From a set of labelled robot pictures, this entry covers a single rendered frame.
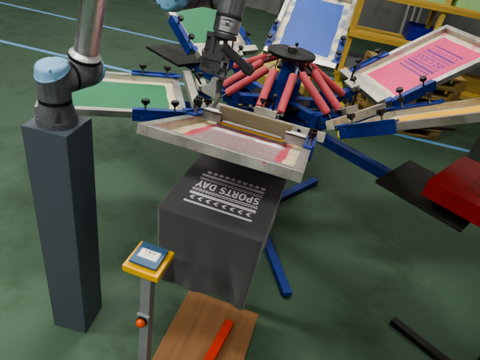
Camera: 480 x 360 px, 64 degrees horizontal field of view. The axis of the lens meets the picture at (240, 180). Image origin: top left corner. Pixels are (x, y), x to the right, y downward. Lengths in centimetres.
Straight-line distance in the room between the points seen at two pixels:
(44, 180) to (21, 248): 120
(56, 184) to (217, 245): 68
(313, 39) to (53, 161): 239
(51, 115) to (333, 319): 196
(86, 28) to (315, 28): 232
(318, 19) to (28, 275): 288
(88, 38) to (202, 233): 83
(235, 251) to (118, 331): 101
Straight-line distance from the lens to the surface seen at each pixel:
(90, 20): 151
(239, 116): 185
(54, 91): 152
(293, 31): 345
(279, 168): 124
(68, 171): 161
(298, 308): 258
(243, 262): 159
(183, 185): 170
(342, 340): 255
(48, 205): 178
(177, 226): 159
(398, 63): 314
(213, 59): 116
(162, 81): 273
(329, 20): 358
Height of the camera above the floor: 195
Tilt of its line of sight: 34 degrees down
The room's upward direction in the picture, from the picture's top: 11 degrees clockwise
